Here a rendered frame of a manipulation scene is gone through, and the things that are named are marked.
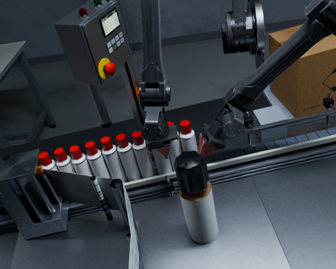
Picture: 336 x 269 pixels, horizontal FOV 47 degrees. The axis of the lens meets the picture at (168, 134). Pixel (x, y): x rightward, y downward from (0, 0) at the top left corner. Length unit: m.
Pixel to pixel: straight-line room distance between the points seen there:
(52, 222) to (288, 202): 0.76
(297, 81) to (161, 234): 0.74
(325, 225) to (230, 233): 0.29
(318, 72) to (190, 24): 2.83
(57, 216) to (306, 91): 0.99
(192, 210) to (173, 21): 3.33
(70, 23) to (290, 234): 0.87
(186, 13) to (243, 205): 3.16
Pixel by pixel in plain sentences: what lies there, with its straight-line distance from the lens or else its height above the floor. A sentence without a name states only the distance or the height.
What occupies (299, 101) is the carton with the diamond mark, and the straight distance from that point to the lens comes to 1.56.
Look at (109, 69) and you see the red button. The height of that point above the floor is 1.33.
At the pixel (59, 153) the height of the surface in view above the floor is 1.08.
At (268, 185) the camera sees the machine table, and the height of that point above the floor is 0.83.
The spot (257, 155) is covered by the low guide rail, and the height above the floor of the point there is 0.91.
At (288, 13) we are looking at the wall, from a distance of 4.28.
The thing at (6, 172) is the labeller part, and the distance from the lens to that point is 1.22.
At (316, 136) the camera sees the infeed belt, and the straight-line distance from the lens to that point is 1.48.
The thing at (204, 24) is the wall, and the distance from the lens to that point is 4.23.
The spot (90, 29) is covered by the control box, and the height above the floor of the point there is 1.45.
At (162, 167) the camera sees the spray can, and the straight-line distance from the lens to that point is 1.32.
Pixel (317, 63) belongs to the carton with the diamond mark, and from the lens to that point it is 1.51.
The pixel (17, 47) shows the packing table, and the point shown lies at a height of 0.78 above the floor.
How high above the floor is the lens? 1.83
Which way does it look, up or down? 38 degrees down
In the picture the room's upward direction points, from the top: 13 degrees counter-clockwise
